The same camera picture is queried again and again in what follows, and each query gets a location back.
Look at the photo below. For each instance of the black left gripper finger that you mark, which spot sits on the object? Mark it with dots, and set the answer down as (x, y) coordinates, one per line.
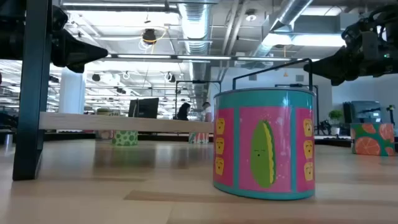
(77, 51)

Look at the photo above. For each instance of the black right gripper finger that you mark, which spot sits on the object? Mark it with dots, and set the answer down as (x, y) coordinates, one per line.
(335, 67)

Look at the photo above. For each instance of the orange slice print can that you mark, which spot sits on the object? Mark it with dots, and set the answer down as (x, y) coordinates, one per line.
(371, 140)

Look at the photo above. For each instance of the green dotted tin can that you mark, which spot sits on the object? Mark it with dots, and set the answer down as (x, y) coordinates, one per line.
(124, 138)

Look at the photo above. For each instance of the watermelon print tin can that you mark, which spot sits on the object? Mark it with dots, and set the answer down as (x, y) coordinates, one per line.
(199, 138)

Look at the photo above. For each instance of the white column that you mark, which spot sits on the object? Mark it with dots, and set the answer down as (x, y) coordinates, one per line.
(71, 93)

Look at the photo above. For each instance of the green potted plant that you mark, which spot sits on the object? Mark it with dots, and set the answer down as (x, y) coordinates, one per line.
(335, 115)

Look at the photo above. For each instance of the black ceiling-mounted device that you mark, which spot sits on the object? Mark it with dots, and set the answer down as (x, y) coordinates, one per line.
(149, 35)

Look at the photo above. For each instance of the black computer monitor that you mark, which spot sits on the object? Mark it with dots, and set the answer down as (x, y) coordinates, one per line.
(144, 108)

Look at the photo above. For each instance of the teal pink corn can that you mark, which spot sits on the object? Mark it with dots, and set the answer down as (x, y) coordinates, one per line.
(264, 149)

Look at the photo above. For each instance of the person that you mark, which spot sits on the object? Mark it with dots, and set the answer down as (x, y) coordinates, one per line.
(206, 112)
(183, 112)

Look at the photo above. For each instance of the silver ventilation duct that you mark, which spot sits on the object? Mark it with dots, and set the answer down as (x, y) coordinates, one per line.
(196, 28)

